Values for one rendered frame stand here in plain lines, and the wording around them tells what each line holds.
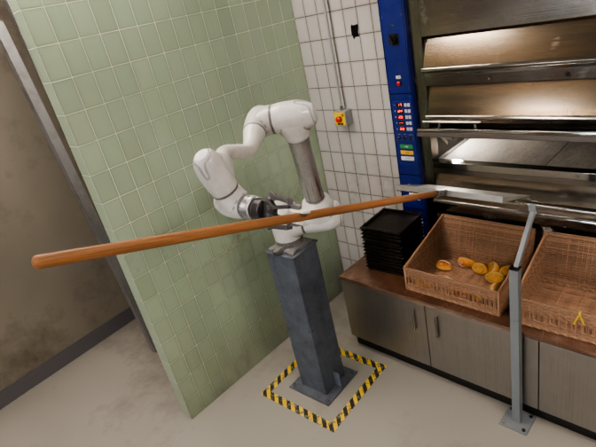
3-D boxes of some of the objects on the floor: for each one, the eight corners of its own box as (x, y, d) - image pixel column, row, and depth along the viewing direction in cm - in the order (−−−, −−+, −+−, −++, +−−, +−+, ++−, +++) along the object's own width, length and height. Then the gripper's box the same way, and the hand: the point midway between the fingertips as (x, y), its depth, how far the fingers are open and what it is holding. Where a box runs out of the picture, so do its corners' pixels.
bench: (396, 303, 360) (386, 237, 335) (897, 463, 194) (950, 355, 170) (351, 347, 326) (337, 277, 302) (913, 586, 160) (981, 473, 136)
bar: (419, 347, 312) (399, 184, 263) (655, 436, 225) (691, 217, 176) (394, 377, 293) (366, 207, 244) (640, 487, 206) (675, 258, 157)
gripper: (265, 184, 168) (316, 192, 152) (264, 229, 171) (314, 240, 155) (249, 186, 162) (300, 194, 146) (249, 231, 165) (299, 244, 149)
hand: (299, 216), depth 153 cm, fingers closed on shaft, 3 cm apart
